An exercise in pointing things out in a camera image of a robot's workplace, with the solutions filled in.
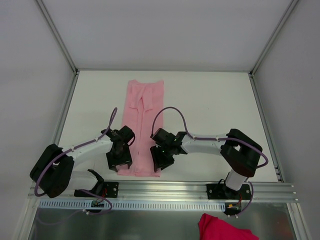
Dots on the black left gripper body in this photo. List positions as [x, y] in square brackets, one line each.
[119, 162]

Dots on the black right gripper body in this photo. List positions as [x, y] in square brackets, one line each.
[161, 159]

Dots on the pink t shirt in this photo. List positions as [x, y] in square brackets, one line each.
[143, 102]

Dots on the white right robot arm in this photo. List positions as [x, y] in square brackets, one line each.
[240, 152]

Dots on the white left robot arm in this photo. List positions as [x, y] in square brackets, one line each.
[54, 172]

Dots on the red t shirt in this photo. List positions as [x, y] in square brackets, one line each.
[213, 228]

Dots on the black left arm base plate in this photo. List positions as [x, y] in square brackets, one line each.
[107, 189]

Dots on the aluminium front rail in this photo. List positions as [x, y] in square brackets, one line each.
[275, 192]

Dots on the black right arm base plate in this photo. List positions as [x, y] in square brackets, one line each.
[219, 191]

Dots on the white slotted cable duct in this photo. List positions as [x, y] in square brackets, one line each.
[140, 205]

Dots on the left aluminium frame post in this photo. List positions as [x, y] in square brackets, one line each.
[56, 35]

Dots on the aluminium frame post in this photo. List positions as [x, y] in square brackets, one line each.
[56, 35]
[274, 35]

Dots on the right aluminium frame post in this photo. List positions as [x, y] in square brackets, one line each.
[274, 35]

